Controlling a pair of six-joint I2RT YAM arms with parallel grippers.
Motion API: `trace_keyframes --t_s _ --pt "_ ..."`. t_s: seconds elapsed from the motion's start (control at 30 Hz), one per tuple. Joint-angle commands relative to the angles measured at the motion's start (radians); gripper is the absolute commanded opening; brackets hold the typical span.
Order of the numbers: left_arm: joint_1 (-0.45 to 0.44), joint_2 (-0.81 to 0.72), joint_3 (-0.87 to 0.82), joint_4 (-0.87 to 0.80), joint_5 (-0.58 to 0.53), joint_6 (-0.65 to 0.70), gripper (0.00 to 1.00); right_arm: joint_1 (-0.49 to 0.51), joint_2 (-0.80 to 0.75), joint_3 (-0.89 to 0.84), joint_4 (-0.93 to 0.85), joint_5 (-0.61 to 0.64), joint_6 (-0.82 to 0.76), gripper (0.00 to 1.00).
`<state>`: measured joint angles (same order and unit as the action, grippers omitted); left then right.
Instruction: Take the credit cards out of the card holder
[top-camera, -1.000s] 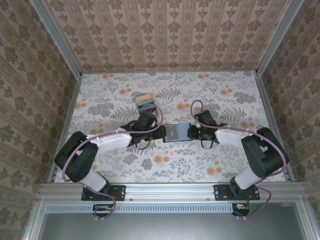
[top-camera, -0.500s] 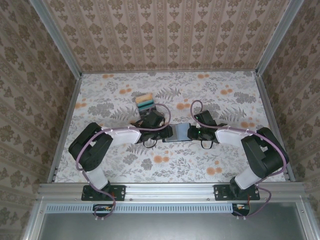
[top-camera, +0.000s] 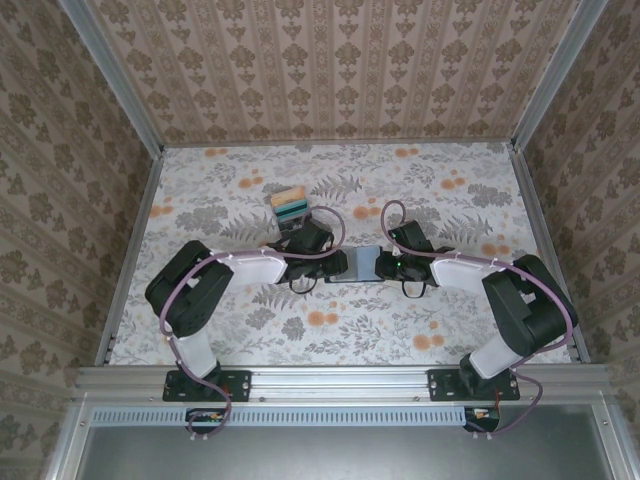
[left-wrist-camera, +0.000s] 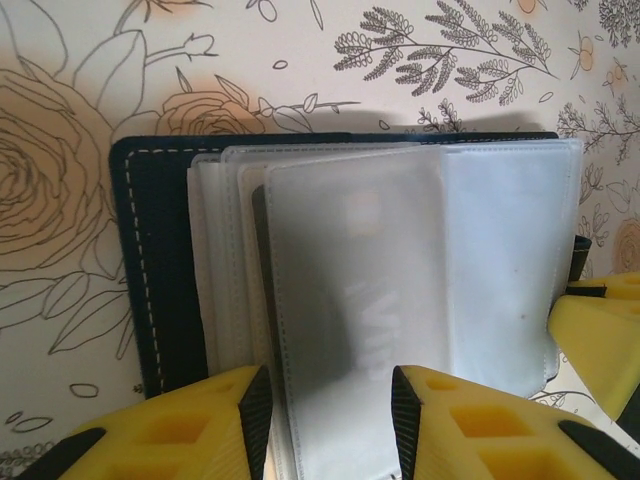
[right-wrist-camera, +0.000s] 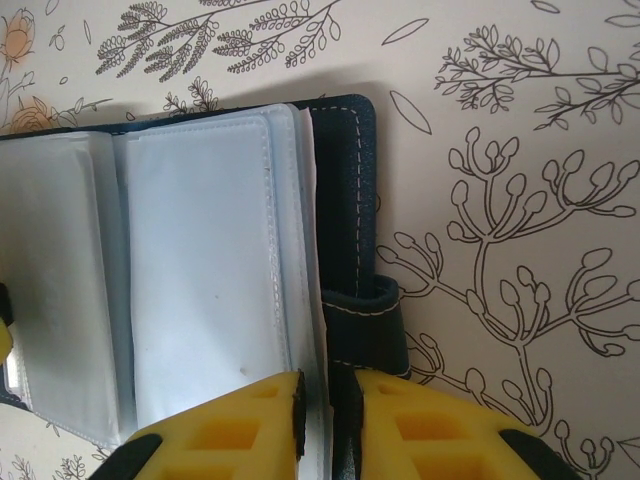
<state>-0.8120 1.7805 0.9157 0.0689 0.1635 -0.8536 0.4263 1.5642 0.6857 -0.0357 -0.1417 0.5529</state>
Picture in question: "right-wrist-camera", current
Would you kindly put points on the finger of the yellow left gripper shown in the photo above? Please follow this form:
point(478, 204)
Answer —
point(4, 335)

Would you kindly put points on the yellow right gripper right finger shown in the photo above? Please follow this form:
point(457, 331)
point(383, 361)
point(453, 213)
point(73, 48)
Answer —
point(430, 440)

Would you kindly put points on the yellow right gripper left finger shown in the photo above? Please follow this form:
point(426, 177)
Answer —
point(225, 435)

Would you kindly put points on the dark blue card holder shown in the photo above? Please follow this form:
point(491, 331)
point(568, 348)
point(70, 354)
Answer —
point(200, 225)

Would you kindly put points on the white paper insert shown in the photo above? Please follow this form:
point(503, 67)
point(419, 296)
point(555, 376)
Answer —
point(314, 210)

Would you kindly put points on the floral print tablecloth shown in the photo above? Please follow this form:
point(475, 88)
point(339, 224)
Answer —
point(500, 150)

